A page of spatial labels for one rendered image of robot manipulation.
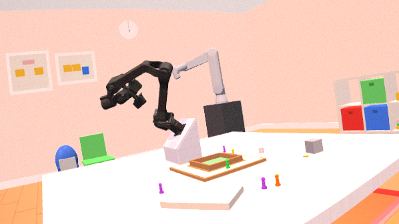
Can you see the orange game pawn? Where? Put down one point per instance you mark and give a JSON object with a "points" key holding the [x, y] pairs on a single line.
{"points": [[277, 180]]}

